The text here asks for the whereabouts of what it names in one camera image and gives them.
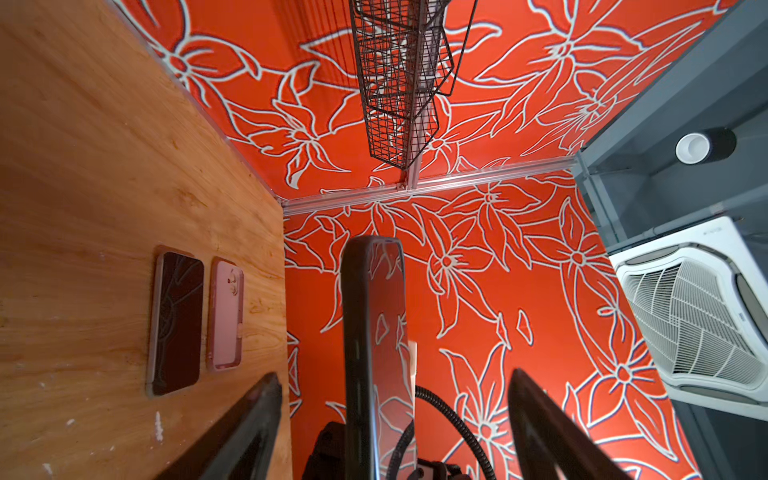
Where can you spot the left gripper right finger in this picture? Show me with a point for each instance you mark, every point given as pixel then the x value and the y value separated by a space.
pixel 548 444

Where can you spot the round white ceiling light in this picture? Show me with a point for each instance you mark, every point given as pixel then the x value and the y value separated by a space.
pixel 693 148

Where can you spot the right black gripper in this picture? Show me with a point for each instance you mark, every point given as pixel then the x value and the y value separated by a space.
pixel 327 460

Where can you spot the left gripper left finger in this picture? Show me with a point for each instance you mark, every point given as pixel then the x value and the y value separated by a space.
pixel 241 443

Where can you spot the black wire basket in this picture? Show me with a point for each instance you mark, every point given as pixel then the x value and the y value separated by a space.
pixel 404 61

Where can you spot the pink clear phone case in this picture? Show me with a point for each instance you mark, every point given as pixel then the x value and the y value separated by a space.
pixel 225 322

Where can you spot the white ceiling air conditioner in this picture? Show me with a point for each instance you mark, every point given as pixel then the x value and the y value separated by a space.
pixel 700 300

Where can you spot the black phone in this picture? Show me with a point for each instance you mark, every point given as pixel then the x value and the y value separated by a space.
pixel 380 428

